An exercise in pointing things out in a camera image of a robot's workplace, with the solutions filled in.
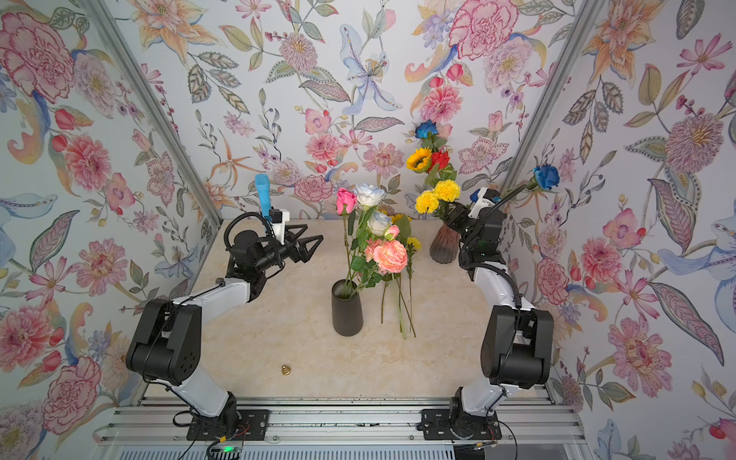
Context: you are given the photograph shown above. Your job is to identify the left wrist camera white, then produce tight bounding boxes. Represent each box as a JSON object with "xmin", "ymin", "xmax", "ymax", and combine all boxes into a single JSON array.
[{"xmin": 268, "ymin": 208, "xmax": 291, "ymax": 245}]

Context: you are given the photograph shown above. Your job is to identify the yellow carnation pink vase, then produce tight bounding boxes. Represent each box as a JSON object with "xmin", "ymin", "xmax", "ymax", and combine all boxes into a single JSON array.
[
  {"xmin": 433, "ymin": 179, "xmax": 462, "ymax": 203},
  {"xmin": 415, "ymin": 190, "xmax": 440, "ymax": 215}
]

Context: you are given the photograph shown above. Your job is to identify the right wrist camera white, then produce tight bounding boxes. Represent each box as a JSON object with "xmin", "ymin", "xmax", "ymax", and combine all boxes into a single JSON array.
[{"xmin": 469, "ymin": 187, "xmax": 500, "ymax": 219}]

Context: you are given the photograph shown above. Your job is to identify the blue tube on black stand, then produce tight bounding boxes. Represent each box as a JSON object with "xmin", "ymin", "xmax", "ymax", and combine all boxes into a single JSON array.
[{"xmin": 254, "ymin": 174, "xmax": 272, "ymax": 222}]

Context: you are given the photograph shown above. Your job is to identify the small blue rose top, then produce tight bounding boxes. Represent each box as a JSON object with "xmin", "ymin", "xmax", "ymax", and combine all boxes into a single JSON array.
[{"xmin": 414, "ymin": 121, "xmax": 438, "ymax": 140}]

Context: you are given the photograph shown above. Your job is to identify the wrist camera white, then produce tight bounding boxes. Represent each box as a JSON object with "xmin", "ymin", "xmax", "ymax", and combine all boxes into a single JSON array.
[
  {"xmin": 268, "ymin": 208, "xmax": 291, "ymax": 245},
  {"xmin": 469, "ymin": 187, "xmax": 500, "ymax": 219}
]

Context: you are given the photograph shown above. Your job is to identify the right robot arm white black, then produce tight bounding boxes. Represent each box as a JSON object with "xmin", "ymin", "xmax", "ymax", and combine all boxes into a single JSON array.
[{"xmin": 443, "ymin": 189, "xmax": 554, "ymax": 442}]

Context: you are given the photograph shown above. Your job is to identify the red rose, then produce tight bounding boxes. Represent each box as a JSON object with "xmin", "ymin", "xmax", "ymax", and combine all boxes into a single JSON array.
[{"xmin": 430, "ymin": 149, "xmax": 450, "ymax": 171}]

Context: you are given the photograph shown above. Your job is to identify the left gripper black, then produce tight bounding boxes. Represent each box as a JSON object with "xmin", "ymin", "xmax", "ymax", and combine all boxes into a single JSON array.
[{"xmin": 252, "ymin": 228, "xmax": 320, "ymax": 275}]

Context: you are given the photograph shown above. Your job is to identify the dark grey vase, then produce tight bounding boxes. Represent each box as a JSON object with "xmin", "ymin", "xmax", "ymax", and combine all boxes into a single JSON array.
[{"xmin": 332, "ymin": 279, "xmax": 363, "ymax": 337}]

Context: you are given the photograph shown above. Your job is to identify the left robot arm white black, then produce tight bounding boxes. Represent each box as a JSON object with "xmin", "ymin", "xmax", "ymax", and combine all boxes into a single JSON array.
[{"xmin": 125, "ymin": 209, "xmax": 324, "ymax": 441}]

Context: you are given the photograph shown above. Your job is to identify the blue rose large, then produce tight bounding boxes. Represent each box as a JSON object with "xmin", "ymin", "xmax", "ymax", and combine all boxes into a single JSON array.
[{"xmin": 502, "ymin": 164, "xmax": 561, "ymax": 200}]

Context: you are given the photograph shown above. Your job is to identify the white rose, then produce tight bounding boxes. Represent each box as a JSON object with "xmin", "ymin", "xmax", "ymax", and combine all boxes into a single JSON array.
[{"xmin": 354, "ymin": 183, "xmax": 386, "ymax": 209}]

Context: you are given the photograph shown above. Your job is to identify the small white rose bud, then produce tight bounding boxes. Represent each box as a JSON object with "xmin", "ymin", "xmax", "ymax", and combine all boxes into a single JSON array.
[{"xmin": 367, "ymin": 211, "xmax": 392, "ymax": 237}]

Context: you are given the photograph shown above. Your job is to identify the pink ribbed glass vase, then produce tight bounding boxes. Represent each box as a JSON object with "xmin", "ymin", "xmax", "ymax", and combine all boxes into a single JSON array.
[{"xmin": 429, "ymin": 224, "xmax": 460, "ymax": 265}]

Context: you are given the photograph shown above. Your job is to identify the magenta rose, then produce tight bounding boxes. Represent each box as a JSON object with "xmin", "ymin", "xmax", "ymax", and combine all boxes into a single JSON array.
[{"xmin": 335, "ymin": 188, "xmax": 358, "ymax": 216}]

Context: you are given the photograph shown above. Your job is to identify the pink peony flower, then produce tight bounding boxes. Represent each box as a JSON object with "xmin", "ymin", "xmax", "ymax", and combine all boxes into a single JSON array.
[{"xmin": 372, "ymin": 241, "xmax": 408, "ymax": 275}]

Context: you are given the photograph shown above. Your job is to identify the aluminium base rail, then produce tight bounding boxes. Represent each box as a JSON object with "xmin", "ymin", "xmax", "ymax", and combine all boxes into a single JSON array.
[{"xmin": 92, "ymin": 396, "xmax": 591, "ymax": 459}]

